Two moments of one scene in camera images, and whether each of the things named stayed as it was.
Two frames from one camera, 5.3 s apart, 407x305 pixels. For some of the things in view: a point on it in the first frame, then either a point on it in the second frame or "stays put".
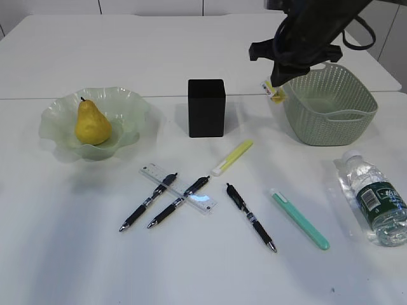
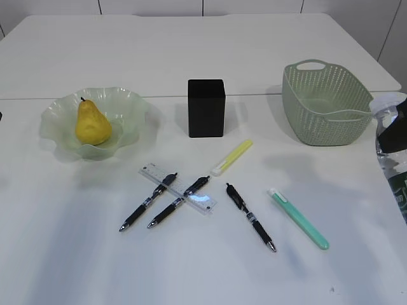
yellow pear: x=92 y=127 stays put
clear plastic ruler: x=187 y=193 stays put
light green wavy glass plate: x=126 y=112 stays put
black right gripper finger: x=287 y=67 to x=393 y=138
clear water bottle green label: x=379 y=203 to x=393 y=164
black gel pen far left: x=143 y=206 stays put
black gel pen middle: x=174 y=204 stays put
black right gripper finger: x=289 y=70 to x=402 y=110
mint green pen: x=301 y=222 stays put
